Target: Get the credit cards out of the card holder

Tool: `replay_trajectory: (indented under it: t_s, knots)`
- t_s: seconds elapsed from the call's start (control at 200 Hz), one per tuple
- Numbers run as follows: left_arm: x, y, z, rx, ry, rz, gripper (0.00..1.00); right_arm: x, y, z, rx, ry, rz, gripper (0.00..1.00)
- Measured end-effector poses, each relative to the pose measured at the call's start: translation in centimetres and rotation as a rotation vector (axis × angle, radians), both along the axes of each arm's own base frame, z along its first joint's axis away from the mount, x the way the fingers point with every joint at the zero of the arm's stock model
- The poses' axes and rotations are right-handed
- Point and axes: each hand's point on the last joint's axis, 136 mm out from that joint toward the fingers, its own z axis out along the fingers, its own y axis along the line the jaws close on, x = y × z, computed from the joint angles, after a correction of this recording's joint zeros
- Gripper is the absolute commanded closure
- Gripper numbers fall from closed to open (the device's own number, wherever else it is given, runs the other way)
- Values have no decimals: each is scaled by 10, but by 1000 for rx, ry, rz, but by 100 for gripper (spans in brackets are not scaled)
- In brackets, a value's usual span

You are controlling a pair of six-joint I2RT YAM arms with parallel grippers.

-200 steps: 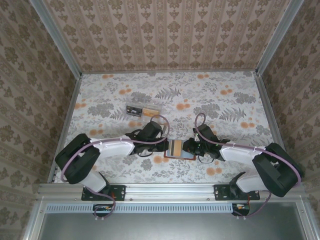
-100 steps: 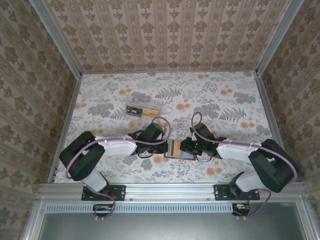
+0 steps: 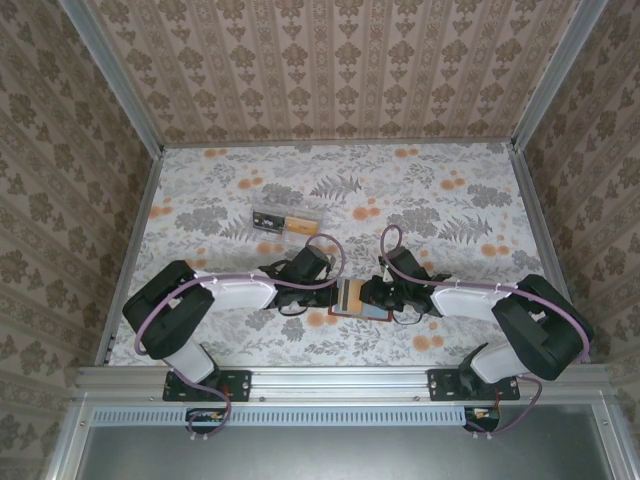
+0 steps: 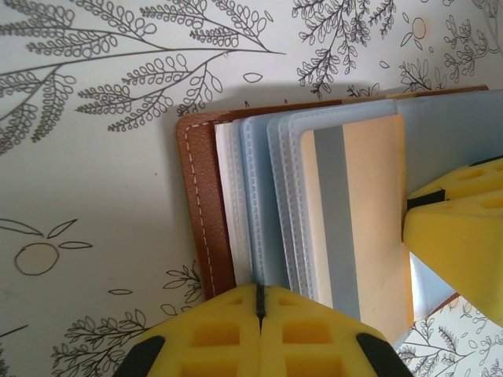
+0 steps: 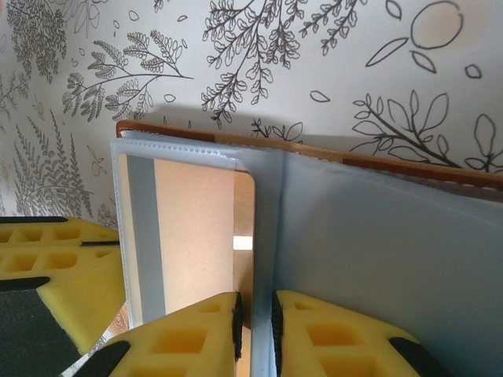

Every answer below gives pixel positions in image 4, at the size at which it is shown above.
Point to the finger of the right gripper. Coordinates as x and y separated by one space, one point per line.
463 251
475 178

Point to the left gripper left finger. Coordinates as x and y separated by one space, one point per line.
220 326

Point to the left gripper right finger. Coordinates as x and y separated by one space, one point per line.
310 334

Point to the cream card with grey stripe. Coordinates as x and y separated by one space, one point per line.
365 220

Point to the floral patterned table cover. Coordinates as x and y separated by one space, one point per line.
98 176

